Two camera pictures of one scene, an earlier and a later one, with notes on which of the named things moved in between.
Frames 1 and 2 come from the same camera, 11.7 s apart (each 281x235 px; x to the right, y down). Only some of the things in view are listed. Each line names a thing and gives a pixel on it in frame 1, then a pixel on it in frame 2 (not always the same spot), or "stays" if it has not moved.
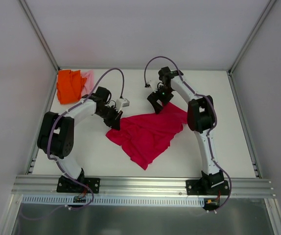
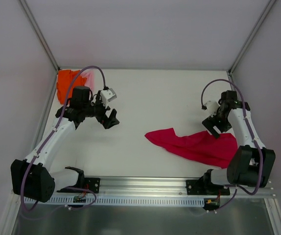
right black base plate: (207, 187) stays
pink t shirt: (88, 85) stays
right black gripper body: (160, 97) → (214, 121)
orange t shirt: (69, 86) stays
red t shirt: (144, 135) → (203, 147)
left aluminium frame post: (39, 34) stays
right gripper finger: (158, 106) → (215, 131)
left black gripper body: (114, 117) stays
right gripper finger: (152, 99) → (209, 123)
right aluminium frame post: (238, 58) stays
